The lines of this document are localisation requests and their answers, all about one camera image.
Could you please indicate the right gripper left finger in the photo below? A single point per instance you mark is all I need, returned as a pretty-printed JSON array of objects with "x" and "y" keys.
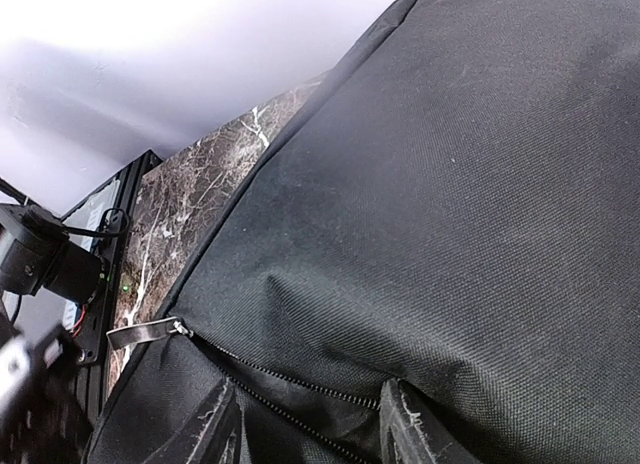
[{"x": 212, "y": 434}]

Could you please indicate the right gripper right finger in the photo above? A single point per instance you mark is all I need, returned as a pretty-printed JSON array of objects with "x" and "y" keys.
[{"x": 411, "y": 433}]

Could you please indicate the black front rail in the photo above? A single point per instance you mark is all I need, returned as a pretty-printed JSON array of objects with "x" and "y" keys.
[{"x": 108, "y": 209}]

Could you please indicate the black student backpack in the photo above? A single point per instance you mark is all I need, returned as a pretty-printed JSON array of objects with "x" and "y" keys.
[{"x": 456, "y": 206}]

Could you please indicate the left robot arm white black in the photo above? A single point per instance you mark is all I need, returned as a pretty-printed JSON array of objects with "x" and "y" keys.
[{"x": 46, "y": 385}]

